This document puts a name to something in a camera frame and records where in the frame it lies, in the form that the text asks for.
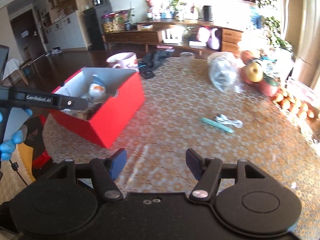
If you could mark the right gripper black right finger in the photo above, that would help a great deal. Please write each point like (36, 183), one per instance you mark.
(195, 163)

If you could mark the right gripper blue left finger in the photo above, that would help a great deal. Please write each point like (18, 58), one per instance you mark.
(116, 163)

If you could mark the grey white plastic bag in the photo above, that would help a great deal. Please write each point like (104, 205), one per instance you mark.
(97, 90)

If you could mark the clear dark wrapper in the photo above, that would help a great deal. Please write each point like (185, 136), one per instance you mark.
(88, 112)

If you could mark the blue gloved left hand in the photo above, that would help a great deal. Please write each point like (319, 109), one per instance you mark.
(15, 132)

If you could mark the red cardboard box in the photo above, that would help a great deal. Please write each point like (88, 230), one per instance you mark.
(125, 97)

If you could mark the black remote control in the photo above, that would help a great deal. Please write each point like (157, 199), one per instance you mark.
(146, 72)

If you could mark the clear plastic bag of contents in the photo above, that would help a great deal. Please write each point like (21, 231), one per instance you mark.
(223, 72)

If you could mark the pink mug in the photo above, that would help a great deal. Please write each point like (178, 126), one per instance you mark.
(125, 60)

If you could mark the clear drinking glass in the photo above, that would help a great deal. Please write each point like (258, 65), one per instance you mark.
(187, 59)

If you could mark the yellow apple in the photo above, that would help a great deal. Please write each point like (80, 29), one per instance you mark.
(254, 71)

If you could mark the black cloth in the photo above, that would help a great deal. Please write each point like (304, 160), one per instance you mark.
(156, 59)

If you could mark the clear fruit bowl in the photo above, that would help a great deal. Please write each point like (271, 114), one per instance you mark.
(276, 64)

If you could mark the pile of tangerines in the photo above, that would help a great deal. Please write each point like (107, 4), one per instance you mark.
(293, 105)

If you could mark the snack jar with purple lid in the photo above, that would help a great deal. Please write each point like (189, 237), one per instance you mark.
(107, 23)

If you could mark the purple vase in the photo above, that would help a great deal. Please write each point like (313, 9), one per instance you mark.
(214, 39)

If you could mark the dark tall cabinet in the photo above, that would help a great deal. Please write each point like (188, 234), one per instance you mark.
(93, 21)

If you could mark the pink bag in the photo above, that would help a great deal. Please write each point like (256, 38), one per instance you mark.
(203, 34)

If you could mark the wooden tv sideboard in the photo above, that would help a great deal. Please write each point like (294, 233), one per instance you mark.
(171, 33)

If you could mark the black speaker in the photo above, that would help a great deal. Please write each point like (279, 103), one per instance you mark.
(207, 13)

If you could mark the pink teddy bear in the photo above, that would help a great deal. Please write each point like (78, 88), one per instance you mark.
(153, 11)

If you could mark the potted tree plant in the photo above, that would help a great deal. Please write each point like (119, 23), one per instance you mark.
(275, 19)

